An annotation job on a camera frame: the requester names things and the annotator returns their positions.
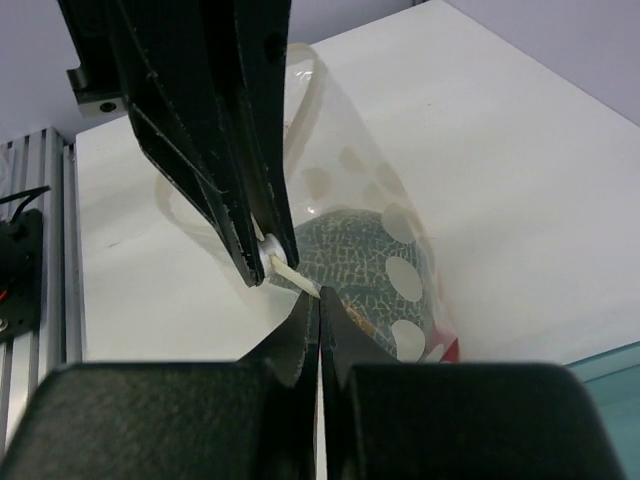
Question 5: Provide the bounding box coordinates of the green netted melon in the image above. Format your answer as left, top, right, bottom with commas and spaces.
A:
295, 208, 434, 356

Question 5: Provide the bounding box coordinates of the clear dotted zip bag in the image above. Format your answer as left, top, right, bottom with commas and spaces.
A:
154, 44, 460, 363

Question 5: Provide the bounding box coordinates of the wrinkled red fruit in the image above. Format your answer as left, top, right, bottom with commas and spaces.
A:
425, 326, 460, 363

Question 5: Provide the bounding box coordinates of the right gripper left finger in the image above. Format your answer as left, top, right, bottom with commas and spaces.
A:
1, 294, 320, 479

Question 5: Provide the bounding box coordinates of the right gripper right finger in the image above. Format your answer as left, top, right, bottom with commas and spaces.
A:
320, 287, 624, 479

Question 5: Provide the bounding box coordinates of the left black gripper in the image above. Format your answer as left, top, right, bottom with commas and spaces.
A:
58, 0, 264, 287

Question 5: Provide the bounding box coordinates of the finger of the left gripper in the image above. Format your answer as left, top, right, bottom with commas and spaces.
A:
199, 1, 299, 268

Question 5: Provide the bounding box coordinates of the aluminium mounting rail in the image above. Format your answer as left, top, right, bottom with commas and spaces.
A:
1, 128, 84, 446

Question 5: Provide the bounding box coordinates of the teal plastic tray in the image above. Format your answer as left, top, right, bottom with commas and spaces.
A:
567, 342, 640, 479

